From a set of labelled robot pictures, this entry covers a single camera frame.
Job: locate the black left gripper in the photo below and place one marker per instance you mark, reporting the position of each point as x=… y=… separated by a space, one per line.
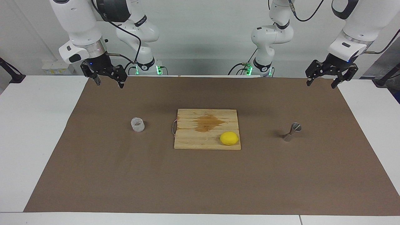
x=336 y=64

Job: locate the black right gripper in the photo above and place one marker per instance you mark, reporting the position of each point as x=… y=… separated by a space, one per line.
x=98 y=64

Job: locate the clear glass cup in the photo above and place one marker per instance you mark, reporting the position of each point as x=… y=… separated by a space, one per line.
x=137 y=125

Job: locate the steel jigger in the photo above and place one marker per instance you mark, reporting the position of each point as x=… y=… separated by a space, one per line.
x=295 y=127

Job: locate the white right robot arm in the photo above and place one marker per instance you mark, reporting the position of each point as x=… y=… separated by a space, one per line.
x=78 y=22

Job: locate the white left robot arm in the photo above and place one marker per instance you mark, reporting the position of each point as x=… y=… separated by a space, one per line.
x=368 y=18

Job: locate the black clamp stand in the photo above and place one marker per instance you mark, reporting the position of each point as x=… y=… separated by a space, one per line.
x=381 y=82
x=17 y=78

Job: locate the white power strip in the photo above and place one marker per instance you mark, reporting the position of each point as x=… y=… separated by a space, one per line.
x=56 y=67

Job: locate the brown table mat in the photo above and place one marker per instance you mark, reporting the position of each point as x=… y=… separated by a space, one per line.
x=125 y=175

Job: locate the wooden cutting board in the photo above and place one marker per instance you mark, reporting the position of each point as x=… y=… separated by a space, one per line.
x=193 y=140

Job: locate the yellow lemon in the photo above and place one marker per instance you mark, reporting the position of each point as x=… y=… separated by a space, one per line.
x=229 y=138

